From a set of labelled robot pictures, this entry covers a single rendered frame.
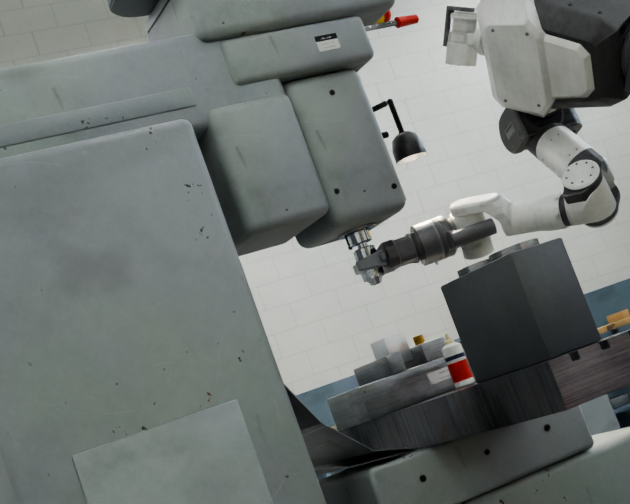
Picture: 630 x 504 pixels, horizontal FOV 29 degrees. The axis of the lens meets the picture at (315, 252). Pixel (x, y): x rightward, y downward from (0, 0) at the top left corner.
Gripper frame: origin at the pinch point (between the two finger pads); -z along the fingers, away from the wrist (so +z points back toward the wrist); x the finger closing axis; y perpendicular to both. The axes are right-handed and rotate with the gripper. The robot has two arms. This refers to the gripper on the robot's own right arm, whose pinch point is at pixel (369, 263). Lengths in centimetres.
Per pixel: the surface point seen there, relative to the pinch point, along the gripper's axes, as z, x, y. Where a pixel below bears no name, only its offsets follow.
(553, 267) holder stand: 21, 48, 16
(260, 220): -20.0, 20.3, -12.8
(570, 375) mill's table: 13, 61, 34
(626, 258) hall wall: 365, -829, -11
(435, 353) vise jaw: 5.9, 1.5, 22.1
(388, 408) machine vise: -8.0, 6.9, 29.0
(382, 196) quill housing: 6.1, 8.5, -11.1
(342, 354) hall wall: 76, -722, -15
